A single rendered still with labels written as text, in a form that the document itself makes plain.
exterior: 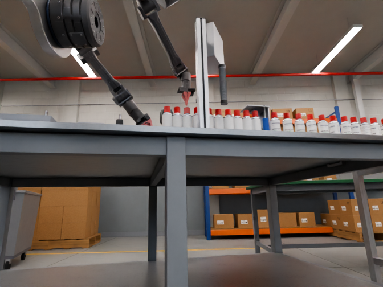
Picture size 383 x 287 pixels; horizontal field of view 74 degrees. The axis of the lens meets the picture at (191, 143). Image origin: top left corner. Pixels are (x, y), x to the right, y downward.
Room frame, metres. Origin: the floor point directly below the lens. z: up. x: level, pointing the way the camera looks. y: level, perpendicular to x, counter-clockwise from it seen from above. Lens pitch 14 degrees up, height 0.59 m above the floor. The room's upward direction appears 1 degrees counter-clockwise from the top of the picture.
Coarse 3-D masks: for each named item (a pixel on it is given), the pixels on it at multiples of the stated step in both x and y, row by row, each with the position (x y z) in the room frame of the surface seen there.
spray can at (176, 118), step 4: (176, 108) 1.21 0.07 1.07; (176, 112) 1.21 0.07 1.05; (180, 112) 1.22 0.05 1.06; (172, 116) 1.21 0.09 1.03; (176, 116) 1.20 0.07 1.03; (180, 116) 1.20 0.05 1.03; (172, 120) 1.21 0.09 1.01; (176, 120) 1.20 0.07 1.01; (180, 120) 1.20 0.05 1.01; (172, 124) 1.21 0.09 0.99; (176, 124) 1.20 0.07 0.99; (180, 124) 1.20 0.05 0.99
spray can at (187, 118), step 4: (184, 108) 1.22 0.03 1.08; (188, 108) 1.22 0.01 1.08; (184, 112) 1.22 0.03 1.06; (188, 112) 1.22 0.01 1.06; (184, 116) 1.21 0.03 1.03; (188, 116) 1.21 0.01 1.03; (184, 120) 1.21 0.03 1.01; (188, 120) 1.21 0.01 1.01; (184, 124) 1.21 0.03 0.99; (188, 124) 1.21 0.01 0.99; (192, 124) 1.23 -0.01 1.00
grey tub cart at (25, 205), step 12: (24, 192) 2.72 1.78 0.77; (12, 204) 2.70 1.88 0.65; (24, 204) 2.80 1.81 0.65; (36, 204) 3.35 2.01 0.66; (12, 216) 2.72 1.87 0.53; (24, 216) 2.88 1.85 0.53; (36, 216) 3.46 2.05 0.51; (12, 228) 2.73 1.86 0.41; (24, 228) 2.96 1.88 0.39; (12, 240) 2.74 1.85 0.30; (24, 240) 3.05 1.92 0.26; (12, 252) 2.75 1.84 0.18; (24, 252) 3.33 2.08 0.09
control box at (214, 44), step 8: (208, 24) 1.08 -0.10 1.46; (208, 32) 1.08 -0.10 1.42; (216, 32) 1.11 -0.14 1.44; (208, 40) 1.08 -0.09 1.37; (216, 40) 1.10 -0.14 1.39; (208, 48) 1.08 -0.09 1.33; (216, 48) 1.10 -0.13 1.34; (208, 56) 1.08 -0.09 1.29; (216, 56) 1.09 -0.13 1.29; (208, 64) 1.15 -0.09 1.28; (216, 64) 1.15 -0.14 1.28; (208, 72) 1.23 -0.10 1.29; (216, 72) 1.23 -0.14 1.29
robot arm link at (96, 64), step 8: (96, 48) 1.20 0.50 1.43; (80, 56) 1.21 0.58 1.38; (88, 56) 1.19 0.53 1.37; (96, 56) 1.22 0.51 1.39; (96, 64) 1.17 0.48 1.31; (104, 72) 1.16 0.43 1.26; (104, 80) 1.15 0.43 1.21; (112, 80) 1.14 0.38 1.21; (112, 88) 1.14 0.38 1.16; (120, 88) 1.15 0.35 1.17; (120, 96) 1.13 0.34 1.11; (128, 96) 1.15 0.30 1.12
